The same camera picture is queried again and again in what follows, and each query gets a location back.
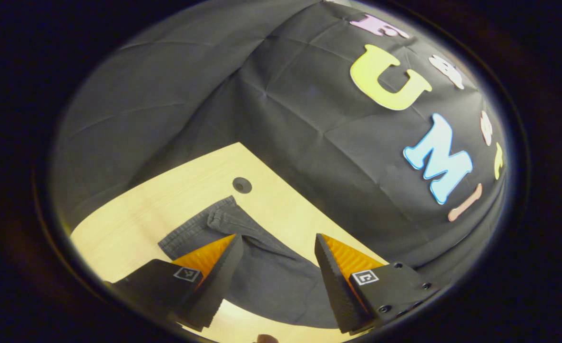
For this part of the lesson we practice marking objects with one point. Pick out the black jeans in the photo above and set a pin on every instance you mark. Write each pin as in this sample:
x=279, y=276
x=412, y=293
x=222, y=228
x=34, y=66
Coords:
x=271, y=281

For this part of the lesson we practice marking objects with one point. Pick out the black backdrop cloth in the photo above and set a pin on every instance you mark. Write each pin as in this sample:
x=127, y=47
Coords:
x=285, y=119

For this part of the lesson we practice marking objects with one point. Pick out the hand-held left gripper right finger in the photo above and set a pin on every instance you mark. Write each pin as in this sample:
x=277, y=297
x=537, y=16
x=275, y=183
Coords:
x=338, y=290

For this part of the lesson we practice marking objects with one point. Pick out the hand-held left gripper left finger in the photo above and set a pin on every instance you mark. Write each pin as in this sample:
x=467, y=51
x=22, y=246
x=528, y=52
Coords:
x=221, y=286

